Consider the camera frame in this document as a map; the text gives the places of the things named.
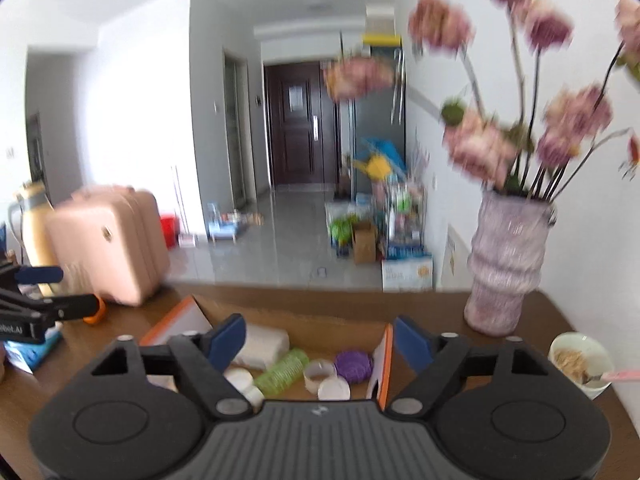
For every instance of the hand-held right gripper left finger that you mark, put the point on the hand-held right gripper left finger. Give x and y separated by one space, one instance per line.
227 341

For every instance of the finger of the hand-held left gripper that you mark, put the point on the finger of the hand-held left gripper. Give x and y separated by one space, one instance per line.
75 307
40 275

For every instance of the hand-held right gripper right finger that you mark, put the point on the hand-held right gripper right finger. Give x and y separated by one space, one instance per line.
412 344

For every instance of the white round jar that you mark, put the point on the white round jar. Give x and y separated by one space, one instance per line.
239 379

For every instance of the green ribbed roller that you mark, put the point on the green ribbed roller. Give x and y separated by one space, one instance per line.
282 370

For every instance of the purple ribbed lid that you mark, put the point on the purple ribbed lid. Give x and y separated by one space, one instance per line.
352 366

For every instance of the white round lid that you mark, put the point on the white round lid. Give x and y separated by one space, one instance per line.
333 389

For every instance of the orange fruit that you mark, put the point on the orange fruit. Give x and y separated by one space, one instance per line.
100 312

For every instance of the blue and white box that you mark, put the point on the blue and white box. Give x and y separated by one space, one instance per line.
30 355

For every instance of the gold thermos jug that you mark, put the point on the gold thermos jug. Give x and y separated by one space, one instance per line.
35 230

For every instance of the white printed carton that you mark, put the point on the white printed carton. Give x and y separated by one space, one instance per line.
405 275

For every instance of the pink suitcase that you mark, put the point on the pink suitcase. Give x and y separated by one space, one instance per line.
110 245

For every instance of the blue printed carton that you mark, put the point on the blue printed carton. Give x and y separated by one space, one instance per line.
405 250

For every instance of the white calendar board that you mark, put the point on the white calendar board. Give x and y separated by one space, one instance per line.
456 257

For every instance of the small brown cardboard box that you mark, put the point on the small brown cardboard box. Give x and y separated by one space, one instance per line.
364 245

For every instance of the lilac ribbed vase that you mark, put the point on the lilac ribbed vase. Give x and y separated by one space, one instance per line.
505 270

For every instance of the red bucket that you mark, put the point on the red bucket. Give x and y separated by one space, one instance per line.
168 230

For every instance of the green plastic bag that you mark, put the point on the green plastic bag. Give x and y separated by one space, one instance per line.
344 230

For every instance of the yellow and blue toy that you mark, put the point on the yellow and blue toy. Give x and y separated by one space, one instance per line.
377 162

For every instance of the white bowl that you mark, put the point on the white bowl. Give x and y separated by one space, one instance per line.
597 355

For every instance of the dark wooden door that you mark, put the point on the dark wooden door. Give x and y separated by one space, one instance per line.
300 150

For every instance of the pink artificial flowers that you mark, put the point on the pink artificial flowers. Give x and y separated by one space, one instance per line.
480 145

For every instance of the grey refrigerator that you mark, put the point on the grey refrigerator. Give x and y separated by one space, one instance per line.
380 120

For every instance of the yellow box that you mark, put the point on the yellow box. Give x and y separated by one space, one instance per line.
382 39

